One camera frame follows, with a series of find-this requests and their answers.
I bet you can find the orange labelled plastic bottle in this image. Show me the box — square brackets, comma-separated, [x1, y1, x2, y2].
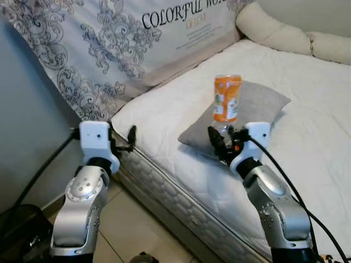
[213, 75, 242, 135]

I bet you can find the white quilted mattress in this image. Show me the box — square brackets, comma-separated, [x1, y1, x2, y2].
[110, 38, 351, 263]

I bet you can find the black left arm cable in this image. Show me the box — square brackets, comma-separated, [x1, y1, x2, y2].
[0, 129, 81, 220]

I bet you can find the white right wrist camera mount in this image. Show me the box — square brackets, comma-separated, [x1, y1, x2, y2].
[229, 122, 271, 175]

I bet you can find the grey pillow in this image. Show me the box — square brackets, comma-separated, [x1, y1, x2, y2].
[178, 81, 291, 161]

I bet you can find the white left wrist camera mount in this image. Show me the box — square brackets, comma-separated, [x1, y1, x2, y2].
[79, 121, 120, 173]

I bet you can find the dark robot foot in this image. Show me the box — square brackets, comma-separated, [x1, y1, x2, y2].
[131, 252, 161, 263]

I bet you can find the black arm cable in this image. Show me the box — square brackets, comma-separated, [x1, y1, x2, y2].
[0, 129, 81, 220]
[241, 134, 349, 263]

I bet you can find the cream bolster pillow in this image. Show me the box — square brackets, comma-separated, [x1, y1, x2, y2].
[236, 2, 351, 65]

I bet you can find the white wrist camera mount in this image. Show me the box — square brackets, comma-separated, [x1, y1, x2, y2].
[229, 122, 271, 175]
[79, 121, 120, 173]

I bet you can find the black bag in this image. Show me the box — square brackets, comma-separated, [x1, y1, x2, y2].
[0, 204, 53, 263]

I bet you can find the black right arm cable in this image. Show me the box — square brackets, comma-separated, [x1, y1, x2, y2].
[241, 134, 349, 263]

